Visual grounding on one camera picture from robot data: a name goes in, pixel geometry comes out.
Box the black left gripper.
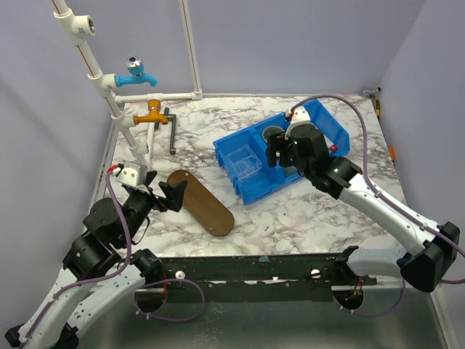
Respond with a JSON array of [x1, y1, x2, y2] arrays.
[[120, 170, 188, 246]]

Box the oval wooden tray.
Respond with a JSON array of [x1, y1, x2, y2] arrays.
[[168, 170, 235, 237]]

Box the blue plastic divided bin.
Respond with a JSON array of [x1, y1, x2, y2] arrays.
[[213, 100, 350, 205]]

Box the clear plastic square holder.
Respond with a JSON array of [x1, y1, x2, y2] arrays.
[[227, 145, 262, 180]]

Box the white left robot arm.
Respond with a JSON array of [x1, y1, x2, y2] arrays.
[[5, 166, 187, 348]]

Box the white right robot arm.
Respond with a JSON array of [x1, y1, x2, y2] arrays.
[[267, 124, 460, 293]]

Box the grey ceramic mug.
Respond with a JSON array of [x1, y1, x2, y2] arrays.
[[262, 126, 283, 143]]

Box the black metal hex key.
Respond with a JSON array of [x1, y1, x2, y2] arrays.
[[163, 107, 177, 156]]

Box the orange plastic faucet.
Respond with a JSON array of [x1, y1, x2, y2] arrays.
[[133, 99, 169, 125]]

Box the yellow black tool at corner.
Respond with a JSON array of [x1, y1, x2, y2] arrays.
[[363, 87, 382, 119]]

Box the blue plastic faucet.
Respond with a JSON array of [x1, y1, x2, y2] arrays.
[[115, 56, 158, 87]]

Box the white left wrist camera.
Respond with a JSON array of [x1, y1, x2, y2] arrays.
[[117, 162, 147, 188]]

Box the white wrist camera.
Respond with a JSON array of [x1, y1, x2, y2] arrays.
[[117, 162, 147, 188], [285, 106, 311, 140]]

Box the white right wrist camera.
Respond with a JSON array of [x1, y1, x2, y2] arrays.
[[285, 106, 311, 140]]

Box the orange clamp on wall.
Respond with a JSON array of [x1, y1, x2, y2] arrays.
[[388, 145, 396, 163]]

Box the black metal base rail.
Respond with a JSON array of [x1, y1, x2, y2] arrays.
[[134, 250, 379, 305]]

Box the white PVC pipe frame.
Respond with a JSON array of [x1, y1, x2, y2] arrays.
[[50, 0, 203, 167]]

